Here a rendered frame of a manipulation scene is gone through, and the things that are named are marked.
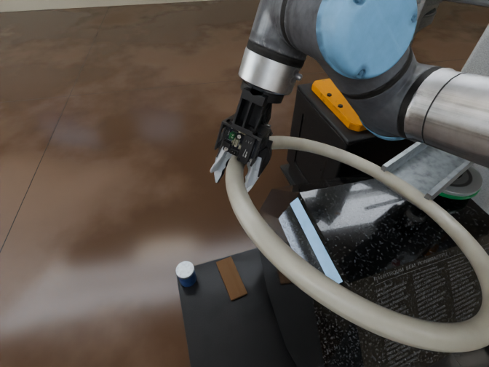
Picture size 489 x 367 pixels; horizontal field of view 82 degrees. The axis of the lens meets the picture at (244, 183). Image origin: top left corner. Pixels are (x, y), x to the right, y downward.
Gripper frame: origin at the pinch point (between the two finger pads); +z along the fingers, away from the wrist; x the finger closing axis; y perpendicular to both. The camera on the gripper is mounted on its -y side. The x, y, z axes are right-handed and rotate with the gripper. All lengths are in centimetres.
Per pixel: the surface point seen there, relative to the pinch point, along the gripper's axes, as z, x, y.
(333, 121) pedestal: 6, 19, -107
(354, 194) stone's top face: 12, 34, -48
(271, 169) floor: 72, -5, -159
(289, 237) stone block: 30.3, 19.0, -31.7
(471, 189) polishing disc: -3, 67, -55
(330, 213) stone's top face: 17.9, 27.6, -37.2
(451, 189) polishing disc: -1, 61, -53
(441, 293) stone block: 22, 66, -30
